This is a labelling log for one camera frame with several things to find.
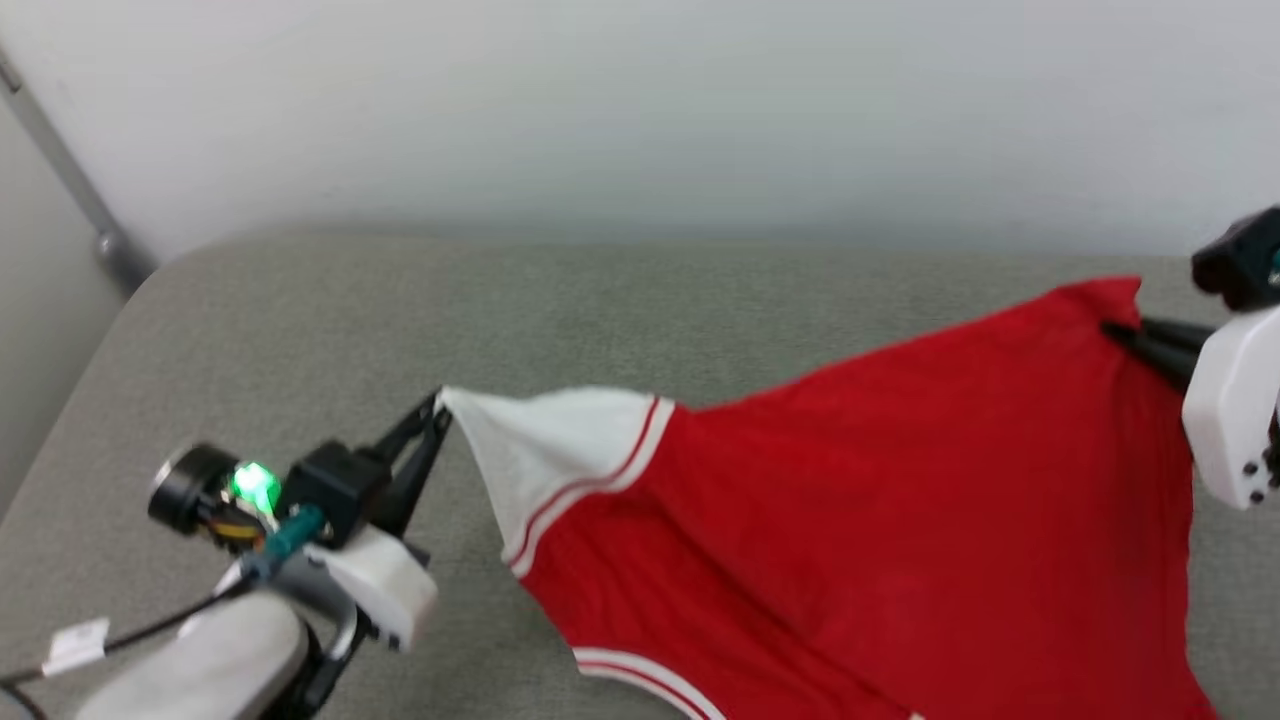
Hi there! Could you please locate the red and white garment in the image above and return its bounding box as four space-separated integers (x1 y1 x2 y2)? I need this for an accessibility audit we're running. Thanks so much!
440 277 1223 720

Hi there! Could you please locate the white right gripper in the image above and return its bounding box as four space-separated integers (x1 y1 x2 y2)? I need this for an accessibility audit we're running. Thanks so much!
1100 304 1280 512

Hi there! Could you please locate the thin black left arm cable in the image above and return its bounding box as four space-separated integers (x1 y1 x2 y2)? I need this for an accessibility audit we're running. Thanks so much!
0 585 251 720

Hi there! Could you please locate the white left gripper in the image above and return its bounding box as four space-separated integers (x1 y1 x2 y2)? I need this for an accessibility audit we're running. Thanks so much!
303 390 454 653

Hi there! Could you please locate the grey metal pole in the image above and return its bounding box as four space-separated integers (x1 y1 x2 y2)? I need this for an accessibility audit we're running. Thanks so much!
0 48 159 298

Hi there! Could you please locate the teal left cable connector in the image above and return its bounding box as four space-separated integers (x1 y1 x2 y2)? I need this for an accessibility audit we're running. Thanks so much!
243 503 328 583

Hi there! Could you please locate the white cable label tag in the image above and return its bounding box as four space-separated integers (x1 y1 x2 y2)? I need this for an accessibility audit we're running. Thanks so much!
43 618 111 678

